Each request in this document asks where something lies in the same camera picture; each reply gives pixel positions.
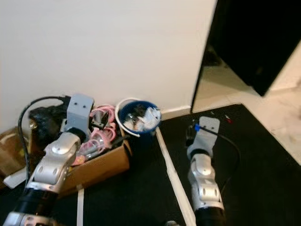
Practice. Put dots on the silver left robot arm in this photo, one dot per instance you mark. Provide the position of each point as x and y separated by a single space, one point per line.
56 160

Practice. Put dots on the black crumpled bag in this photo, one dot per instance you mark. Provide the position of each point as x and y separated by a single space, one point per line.
47 122

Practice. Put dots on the small brown cardboard box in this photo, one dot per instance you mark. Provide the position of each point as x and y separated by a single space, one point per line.
11 150

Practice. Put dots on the black floor mat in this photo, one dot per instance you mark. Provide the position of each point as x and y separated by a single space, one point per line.
263 188

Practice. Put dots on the black glossy panel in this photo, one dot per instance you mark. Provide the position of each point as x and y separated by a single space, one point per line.
254 37

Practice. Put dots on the white flat packet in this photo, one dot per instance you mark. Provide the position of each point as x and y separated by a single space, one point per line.
16 179

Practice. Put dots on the long white floor strip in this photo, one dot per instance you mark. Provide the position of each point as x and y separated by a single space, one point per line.
176 179

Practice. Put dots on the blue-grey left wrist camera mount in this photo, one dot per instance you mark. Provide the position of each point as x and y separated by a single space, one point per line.
79 110

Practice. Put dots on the short white floor strip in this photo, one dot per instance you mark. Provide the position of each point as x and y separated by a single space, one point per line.
80 207

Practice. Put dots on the white paper trash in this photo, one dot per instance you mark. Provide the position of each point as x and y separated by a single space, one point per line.
151 117

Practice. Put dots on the blue rubbish bin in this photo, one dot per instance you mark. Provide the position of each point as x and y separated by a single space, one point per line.
141 136

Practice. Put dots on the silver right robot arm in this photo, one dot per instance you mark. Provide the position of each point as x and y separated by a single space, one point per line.
207 183

